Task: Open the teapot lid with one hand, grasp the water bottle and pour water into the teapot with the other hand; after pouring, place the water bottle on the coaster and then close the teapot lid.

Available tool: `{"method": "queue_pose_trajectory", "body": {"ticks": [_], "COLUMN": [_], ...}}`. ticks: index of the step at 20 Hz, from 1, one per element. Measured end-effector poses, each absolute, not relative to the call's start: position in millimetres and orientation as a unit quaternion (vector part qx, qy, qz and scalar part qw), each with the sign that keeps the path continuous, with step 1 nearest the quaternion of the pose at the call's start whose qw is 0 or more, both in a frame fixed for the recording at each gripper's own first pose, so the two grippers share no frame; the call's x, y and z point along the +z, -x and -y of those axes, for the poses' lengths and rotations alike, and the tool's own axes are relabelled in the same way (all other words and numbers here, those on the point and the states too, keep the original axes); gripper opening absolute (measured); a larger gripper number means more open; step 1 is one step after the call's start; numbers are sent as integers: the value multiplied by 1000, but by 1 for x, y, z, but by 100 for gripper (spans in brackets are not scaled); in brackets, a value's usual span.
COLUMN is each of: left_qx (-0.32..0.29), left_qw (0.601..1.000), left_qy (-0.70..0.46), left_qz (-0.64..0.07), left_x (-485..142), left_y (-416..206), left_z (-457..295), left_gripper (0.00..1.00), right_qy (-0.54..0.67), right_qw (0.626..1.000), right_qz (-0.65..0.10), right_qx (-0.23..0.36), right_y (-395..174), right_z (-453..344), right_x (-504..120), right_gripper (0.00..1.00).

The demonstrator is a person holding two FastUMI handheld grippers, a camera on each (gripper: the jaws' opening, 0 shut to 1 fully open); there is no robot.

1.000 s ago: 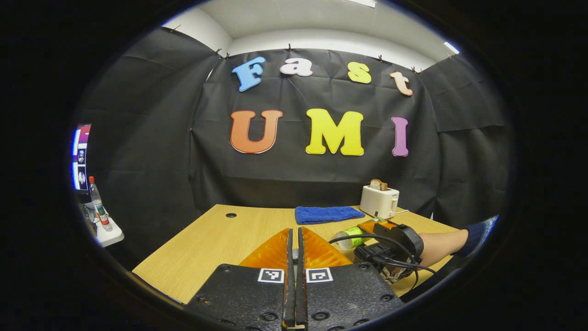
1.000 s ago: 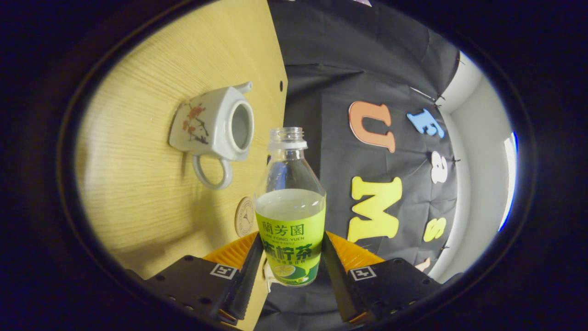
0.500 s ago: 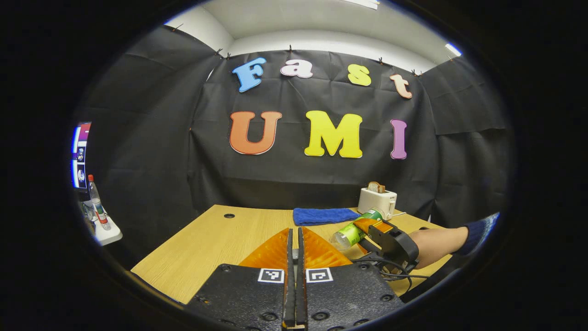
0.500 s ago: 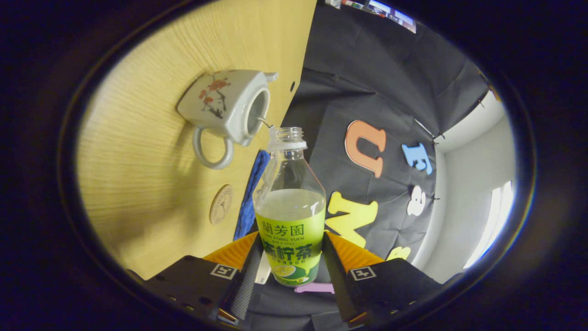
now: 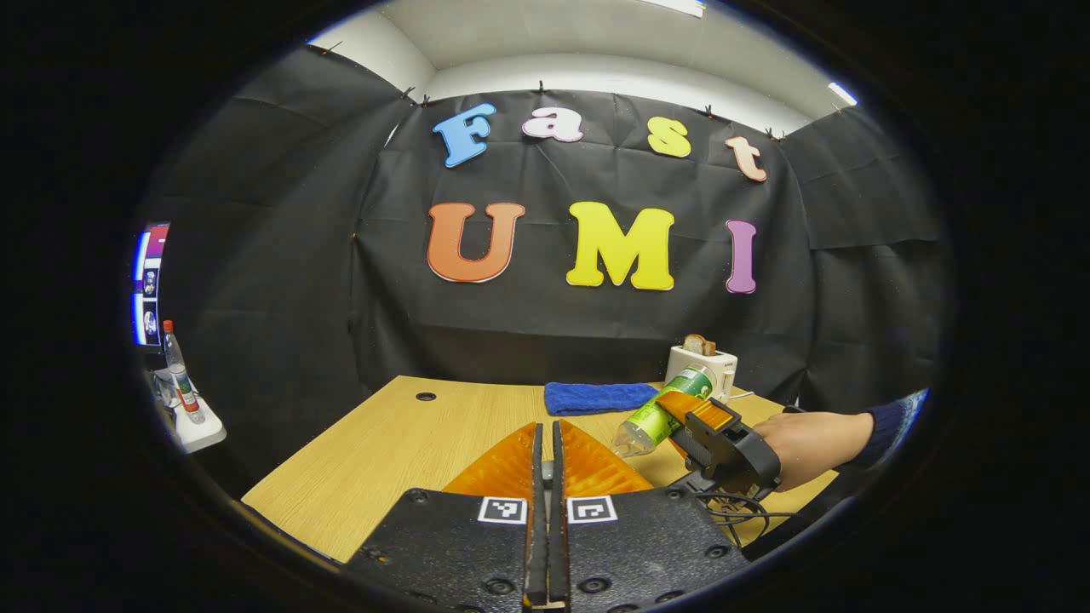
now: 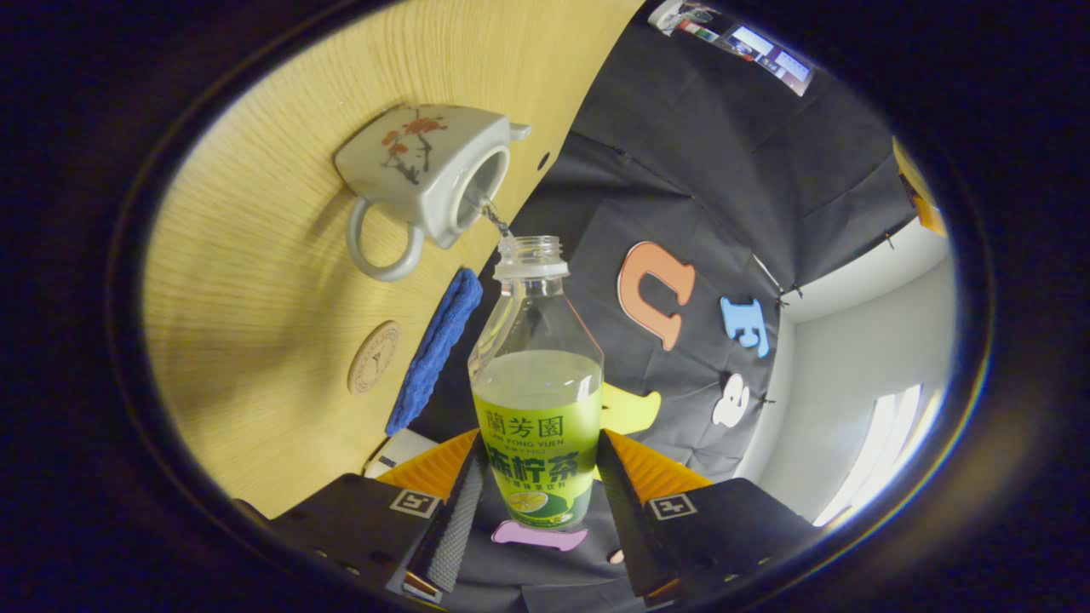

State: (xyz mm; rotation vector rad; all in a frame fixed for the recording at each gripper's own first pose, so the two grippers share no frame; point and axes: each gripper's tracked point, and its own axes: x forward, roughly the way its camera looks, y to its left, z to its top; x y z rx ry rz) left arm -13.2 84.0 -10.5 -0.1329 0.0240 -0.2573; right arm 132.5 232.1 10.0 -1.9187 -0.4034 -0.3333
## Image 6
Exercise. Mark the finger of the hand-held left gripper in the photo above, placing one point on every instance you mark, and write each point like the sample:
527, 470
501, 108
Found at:
920, 191

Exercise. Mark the grey ceramic teacup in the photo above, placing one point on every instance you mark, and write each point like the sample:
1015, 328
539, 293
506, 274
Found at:
409, 179

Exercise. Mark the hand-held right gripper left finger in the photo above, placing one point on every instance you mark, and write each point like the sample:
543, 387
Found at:
460, 528

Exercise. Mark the white toaster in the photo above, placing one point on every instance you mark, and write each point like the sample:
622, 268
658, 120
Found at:
400, 447

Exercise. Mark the round wooden coaster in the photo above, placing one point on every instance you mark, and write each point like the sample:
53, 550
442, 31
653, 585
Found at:
373, 358

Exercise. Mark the ceiling light panel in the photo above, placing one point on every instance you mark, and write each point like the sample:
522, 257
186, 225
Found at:
877, 451

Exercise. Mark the green label water bottle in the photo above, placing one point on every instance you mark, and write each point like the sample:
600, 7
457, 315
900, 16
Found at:
536, 409

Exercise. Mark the computer monitor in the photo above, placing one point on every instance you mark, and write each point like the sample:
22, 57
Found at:
758, 47

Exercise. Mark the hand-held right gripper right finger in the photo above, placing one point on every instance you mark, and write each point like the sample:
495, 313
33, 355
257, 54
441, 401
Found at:
626, 528

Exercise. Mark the blue towel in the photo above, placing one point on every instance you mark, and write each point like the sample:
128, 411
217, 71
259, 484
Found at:
434, 349

